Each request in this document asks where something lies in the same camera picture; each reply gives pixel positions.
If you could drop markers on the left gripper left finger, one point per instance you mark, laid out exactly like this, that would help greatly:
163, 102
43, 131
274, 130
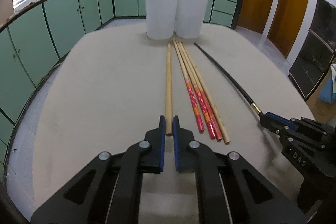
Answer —
153, 161

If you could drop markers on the black glass display cabinet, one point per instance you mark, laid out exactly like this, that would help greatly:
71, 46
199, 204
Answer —
317, 52

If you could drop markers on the red striped patterned chopstick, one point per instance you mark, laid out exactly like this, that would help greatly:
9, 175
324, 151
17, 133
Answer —
194, 93

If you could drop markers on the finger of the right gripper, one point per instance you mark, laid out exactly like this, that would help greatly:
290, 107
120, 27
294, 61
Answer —
275, 123

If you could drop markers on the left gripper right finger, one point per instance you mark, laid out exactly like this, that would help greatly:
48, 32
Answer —
184, 159

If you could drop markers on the plain light wooden chopstick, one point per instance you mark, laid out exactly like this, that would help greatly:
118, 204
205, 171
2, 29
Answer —
217, 116

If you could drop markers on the green lower kitchen cabinets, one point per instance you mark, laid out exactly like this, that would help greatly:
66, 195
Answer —
37, 38

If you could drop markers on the white twin-cup utensil holder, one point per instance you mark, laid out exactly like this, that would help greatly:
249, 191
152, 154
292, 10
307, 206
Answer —
181, 17

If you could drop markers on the plain thick wooden chopstick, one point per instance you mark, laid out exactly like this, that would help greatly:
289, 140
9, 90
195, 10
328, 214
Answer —
169, 108

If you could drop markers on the black chopstick gold band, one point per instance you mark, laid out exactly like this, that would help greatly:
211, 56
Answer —
233, 82

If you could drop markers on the red orange patterned chopstick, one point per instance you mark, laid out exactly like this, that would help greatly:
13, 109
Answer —
193, 101

